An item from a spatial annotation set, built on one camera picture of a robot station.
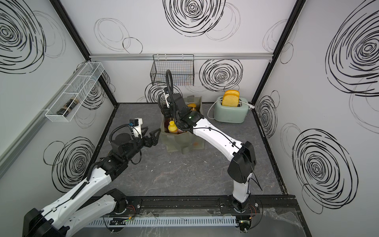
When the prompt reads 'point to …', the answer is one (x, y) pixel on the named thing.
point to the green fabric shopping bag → (183, 141)
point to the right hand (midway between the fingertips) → (167, 102)
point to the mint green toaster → (231, 114)
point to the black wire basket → (181, 66)
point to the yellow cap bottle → (172, 128)
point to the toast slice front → (230, 99)
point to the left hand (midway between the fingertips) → (153, 128)
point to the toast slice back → (232, 91)
